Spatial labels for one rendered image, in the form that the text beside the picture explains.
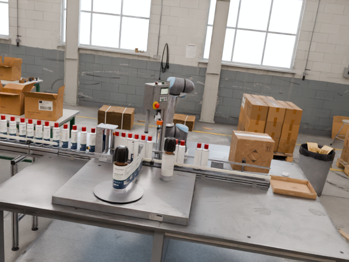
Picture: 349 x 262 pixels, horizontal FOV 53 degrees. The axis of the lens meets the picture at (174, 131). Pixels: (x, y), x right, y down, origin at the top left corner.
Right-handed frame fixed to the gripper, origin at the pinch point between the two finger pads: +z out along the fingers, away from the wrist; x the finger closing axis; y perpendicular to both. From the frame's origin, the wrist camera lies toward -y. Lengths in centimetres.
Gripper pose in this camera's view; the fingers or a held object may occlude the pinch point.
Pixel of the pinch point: (154, 119)
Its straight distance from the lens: 341.4
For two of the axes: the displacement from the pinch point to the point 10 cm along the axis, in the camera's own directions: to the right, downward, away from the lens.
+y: 9.6, 2.3, 1.6
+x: -1.1, -2.0, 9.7
